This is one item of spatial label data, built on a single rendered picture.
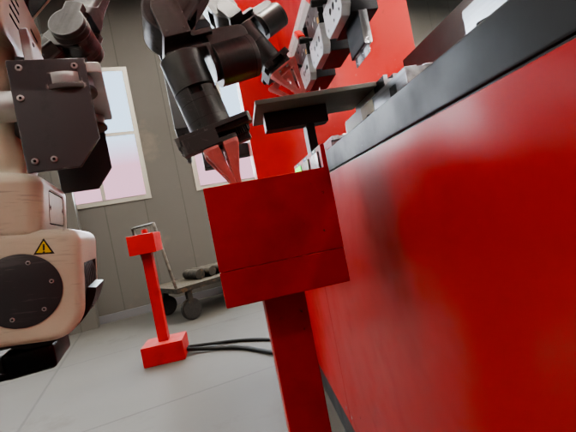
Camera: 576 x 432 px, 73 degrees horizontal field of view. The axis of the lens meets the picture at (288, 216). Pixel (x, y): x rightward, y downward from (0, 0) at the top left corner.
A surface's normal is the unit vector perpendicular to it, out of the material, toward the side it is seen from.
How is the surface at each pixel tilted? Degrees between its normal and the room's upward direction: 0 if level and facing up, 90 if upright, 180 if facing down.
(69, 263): 90
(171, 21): 87
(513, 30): 90
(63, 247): 90
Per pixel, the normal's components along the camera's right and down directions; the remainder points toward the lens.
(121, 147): 0.36, -0.06
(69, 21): 0.00, -0.36
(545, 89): -0.97, 0.19
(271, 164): 0.11, -0.01
